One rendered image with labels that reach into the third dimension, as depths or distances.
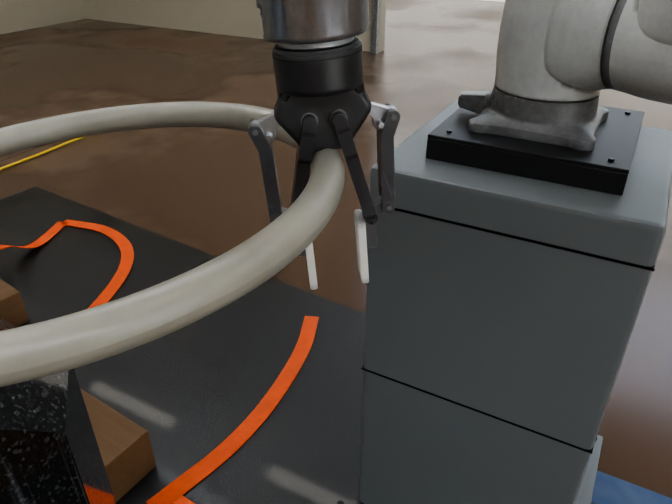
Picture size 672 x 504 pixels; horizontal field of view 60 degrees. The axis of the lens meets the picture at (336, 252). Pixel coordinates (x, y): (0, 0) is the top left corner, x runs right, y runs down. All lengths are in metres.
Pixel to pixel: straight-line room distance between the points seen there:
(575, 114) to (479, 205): 0.20
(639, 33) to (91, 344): 0.69
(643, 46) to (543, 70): 0.13
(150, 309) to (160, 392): 1.32
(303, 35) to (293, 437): 1.16
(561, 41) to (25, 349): 0.72
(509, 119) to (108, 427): 1.05
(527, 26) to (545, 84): 0.08
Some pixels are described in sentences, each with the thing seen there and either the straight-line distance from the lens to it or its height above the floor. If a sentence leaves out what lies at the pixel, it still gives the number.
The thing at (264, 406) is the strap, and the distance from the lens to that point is 1.56.
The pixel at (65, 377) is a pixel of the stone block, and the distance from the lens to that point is 0.90.
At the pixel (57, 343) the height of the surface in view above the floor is 0.93.
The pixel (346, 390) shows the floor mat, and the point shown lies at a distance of 1.59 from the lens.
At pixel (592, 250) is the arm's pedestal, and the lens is 0.82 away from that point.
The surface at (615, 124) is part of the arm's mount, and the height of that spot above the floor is 0.84.
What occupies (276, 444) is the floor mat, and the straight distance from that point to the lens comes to 1.48.
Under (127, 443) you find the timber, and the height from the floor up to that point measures 0.13.
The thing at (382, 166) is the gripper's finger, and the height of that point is 0.93.
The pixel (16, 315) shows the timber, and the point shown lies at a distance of 2.02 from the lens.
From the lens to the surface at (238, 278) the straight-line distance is 0.36.
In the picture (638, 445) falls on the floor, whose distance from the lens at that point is 1.66.
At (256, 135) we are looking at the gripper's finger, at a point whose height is 0.96.
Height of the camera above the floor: 1.13
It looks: 31 degrees down
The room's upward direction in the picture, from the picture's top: straight up
